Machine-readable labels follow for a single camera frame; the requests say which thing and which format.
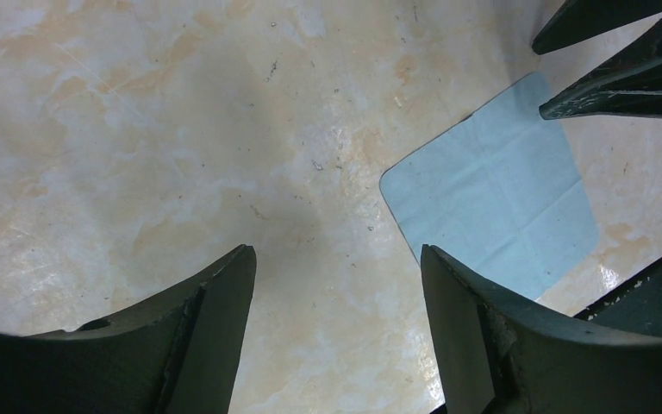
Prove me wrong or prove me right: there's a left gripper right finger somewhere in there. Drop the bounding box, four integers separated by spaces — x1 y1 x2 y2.
422 245 662 413

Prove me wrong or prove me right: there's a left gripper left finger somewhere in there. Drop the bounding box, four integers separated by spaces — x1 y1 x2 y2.
0 245 257 413

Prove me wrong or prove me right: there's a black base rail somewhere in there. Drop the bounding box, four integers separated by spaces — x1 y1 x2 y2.
576 258 662 337

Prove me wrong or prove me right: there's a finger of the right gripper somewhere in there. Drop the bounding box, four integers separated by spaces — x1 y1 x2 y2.
540 12 662 120
532 0 662 55

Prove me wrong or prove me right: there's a blue cleaning cloth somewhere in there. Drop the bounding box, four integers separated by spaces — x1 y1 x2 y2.
380 72 599 299

